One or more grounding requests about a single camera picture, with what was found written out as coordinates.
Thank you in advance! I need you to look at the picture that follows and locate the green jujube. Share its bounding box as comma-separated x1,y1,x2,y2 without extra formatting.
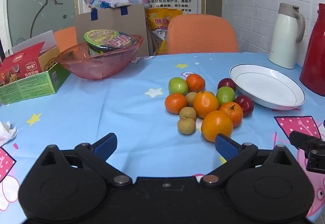
168,77,189,95
216,86,236,106

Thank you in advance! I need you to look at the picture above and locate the instant noodle cup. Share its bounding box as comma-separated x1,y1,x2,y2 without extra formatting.
84,29,139,57

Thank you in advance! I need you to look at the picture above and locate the yellow plastic bag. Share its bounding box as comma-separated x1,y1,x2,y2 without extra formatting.
145,8,184,56

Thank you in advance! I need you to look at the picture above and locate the brown cardboard box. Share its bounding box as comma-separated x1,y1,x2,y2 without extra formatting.
75,4,149,56

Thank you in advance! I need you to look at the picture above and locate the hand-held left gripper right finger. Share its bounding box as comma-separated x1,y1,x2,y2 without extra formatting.
200,133,296,186

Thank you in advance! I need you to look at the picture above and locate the white plate with blue rim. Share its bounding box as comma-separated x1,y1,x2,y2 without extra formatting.
230,64,305,110

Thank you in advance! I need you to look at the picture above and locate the white paper sheet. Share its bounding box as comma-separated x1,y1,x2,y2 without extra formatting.
11,30,58,53

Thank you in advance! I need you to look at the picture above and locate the white thermos jug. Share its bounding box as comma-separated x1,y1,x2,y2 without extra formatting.
269,3,306,70

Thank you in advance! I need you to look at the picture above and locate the blue cartoon print tablecloth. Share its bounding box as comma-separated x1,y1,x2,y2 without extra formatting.
0,52,325,224

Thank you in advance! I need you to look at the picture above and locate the pink transparent bowl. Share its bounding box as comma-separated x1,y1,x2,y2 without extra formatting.
56,34,144,80

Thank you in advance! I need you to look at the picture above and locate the large orange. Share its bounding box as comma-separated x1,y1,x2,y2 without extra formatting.
201,110,234,143
193,90,219,118

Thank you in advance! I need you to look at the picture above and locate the red thermos jug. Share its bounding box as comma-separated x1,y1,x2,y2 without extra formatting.
299,3,325,97

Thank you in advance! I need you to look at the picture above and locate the orange mesh chair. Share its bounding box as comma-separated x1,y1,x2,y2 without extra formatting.
166,14,239,55

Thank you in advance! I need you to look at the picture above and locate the tangerine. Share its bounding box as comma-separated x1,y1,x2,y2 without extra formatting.
165,93,188,114
219,102,244,128
186,73,206,93

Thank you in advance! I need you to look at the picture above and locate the green cardboard snack box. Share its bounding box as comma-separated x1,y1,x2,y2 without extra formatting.
0,45,72,105

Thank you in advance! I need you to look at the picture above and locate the longan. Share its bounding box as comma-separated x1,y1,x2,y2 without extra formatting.
179,107,197,121
185,92,198,107
177,117,196,135

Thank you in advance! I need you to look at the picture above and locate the dark red plum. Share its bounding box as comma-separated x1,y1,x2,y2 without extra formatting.
234,95,255,117
218,78,236,91

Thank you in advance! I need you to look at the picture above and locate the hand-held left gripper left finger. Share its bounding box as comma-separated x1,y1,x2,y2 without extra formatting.
38,133,133,187

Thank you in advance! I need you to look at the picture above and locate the white crumpled tissue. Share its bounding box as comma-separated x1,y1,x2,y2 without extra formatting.
0,121,19,147

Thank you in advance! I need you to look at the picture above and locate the red snack package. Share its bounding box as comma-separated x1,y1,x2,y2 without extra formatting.
0,42,46,86

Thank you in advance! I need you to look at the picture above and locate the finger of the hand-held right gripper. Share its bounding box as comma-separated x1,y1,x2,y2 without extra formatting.
289,131,325,156

